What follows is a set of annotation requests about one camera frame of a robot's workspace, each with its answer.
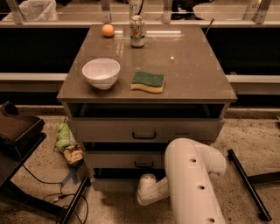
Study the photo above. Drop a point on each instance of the grey drawer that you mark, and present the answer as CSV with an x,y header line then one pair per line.
x,y
124,159
140,130
114,184

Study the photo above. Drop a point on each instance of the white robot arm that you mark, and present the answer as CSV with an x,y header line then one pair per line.
x,y
188,165

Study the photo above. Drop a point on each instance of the grey drawer cabinet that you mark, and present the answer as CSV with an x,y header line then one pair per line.
x,y
194,85

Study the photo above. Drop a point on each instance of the blue tape on floor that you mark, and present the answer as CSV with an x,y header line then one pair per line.
x,y
72,175

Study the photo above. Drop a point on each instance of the brown snack bag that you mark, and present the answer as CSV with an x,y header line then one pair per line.
x,y
73,154

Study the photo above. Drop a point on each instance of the green chip bag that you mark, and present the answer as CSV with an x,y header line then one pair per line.
x,y
63,136

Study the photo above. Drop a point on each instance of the green yellow sponge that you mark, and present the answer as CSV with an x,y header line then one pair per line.
x,y
148,82

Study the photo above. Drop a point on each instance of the white bowl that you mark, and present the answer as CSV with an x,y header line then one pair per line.
x,y
101,73

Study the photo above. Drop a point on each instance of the black stand with tray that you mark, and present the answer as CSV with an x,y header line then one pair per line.
x,y
20,136

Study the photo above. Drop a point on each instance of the soda can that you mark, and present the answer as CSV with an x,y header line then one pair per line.
x,y
137,32

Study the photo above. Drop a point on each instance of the orange ball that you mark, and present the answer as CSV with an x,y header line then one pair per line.
x,y
108,31

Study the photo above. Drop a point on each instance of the white plastic bag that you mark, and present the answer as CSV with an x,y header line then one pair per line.
x,y
34,10

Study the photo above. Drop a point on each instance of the black metal floor frame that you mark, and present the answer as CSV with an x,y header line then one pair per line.
x,y
252,181

